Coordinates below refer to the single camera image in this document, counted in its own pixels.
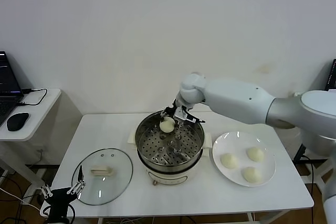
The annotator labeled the glass lid with cream handle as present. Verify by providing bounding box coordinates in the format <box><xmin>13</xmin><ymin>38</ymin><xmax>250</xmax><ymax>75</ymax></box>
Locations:
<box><xmin>71</xmin><ymin>148</ymin><xmax>134</xmax><ymax>206</ymax></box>

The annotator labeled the white side table with mouse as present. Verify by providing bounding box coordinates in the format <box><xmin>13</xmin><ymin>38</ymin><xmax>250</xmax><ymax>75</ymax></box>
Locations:
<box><xmin>0</xmin><ymin>88</ymin><xmax>62</xmax><ymax>190</ymax></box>

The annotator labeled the black laptop charger cable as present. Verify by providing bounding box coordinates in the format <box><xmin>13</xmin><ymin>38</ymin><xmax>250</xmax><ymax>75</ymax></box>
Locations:
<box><xmin>17</xmin><ymin>87</ymin><xmax>48</xmax><ymax>107</ymax></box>

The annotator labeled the white round plate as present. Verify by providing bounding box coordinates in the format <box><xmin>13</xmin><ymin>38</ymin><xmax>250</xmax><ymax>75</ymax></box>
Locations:
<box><xmin>212</xmin><ymin>131</ymin><xmax>277</xmax><ymax>187</ymax></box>

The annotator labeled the white steamed baozi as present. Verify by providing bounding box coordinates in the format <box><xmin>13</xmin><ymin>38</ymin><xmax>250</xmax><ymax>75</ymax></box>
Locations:
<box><xmin>159</xmin><ymin>118</ymin><xmax>175</xmax><ymax>133</ymax></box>
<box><xmin>246</xmin><ymin>146</ymin><xmax>265</xmax><ymax>162</ymax></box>
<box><xmin>219</xmin><ymin>153</ymin><xmax>239</xmax><ymax>169</ymax></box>
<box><xmin>241</xmin><ymin>166</ymin><xmax>263</xmax><ymax>184</ymax></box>

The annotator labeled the black computer mouse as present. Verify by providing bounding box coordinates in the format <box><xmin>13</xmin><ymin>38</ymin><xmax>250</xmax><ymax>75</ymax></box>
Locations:
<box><xmin>6</xmin><ymin>112</ymin><xmax>29</xmax><ymax>132</ymax></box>

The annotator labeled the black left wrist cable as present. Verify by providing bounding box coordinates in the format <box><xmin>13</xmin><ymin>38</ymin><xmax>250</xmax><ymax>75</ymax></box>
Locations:
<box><xmin>65</xmin><ymin>202</ymin><xmax>77</xmax><ymax>224</ymax></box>

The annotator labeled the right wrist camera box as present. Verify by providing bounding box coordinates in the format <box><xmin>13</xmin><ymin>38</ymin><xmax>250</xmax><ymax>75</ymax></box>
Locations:
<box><xmin>177</xmin><ymin>107</ymin><xmax>206</xmax><ymax>124</ymax></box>

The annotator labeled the black cable with adapter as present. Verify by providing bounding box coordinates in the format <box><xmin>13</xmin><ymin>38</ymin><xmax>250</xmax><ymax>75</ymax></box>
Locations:
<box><xmin>293</xmin><ymin>142</ymin><xmax>316</xmax><ymax>192</ymax></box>

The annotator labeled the black laptop with video windows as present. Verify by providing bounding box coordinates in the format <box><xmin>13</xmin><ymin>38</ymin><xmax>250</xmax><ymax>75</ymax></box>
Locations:
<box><xmin>0</xmin><ymin>50</ymin><xmax>25</xmax><ymax>127</ymax></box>

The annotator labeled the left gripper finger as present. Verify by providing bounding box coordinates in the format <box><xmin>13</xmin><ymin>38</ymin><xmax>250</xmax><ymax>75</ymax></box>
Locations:
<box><xmin>66</xmin><ymin>165</ymin><xmax>87</xmax><ymax>200</ymax></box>
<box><xmin>39</xmin><ymin>185</ymin><xmax>54</xmax><ymax>199</ymax></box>

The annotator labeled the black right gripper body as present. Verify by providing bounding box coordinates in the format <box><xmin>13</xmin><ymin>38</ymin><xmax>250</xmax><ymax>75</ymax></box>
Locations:
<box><xmin>165</xmin><ymin>100</ymin><xmax>184</xmax><ymax>116</ymax></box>

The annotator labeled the white floor cable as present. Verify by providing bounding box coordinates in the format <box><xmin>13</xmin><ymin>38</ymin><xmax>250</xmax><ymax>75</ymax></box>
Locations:
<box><xmin>0</xmin><ymin>187</ymin><xmax>44</xmax><ymax>207</ymax></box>

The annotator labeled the black laptop with code screen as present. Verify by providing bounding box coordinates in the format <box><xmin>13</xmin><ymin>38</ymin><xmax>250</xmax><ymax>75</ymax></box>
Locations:
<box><xmin>324</xmin><ymin>58</ymin><xmax>336</xmax><ymax>91</ymax></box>

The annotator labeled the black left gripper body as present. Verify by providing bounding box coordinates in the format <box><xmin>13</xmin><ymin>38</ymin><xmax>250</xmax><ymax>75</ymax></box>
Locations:
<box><xmin>41</xmin><ymin>187</ymin><xmax>77</xmax><ymax>224</ymax></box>

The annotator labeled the black floor cable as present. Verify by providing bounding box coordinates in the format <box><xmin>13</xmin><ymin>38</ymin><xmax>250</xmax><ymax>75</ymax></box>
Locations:
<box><xmin>0</xmin><ymin>175</ymin><xmax>29</xmax><ymax>201</ymax></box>

